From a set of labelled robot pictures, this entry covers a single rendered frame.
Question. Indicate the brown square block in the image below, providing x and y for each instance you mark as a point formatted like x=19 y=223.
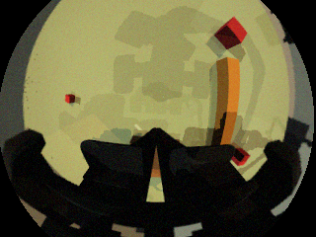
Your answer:
x=155 y=171

